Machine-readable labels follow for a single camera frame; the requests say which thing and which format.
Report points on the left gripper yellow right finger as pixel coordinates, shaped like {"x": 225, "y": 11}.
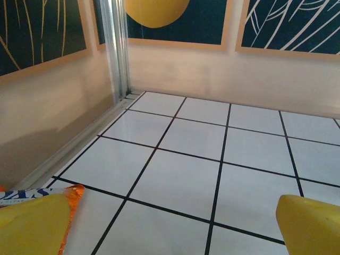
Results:
{"x": 310, "y": 228}

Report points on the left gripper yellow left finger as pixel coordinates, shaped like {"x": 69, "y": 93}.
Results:
{"x": 32, "y": 228}

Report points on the orange red snack bag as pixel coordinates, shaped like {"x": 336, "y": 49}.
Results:
{"x": 76, "y": 197}

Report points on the dark panel with leaf outline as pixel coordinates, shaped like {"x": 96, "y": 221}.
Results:
{"x": 292, "y": 24}

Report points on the dark panel with golden oval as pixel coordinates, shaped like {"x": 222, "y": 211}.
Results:
{"x": 186, "y": 26}

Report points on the aluminium table edge rail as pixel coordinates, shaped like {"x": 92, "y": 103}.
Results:
{"x": 79, "y": 138}

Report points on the aluminium frame post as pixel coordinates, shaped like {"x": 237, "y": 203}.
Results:
{"x": 115, "y": 47}

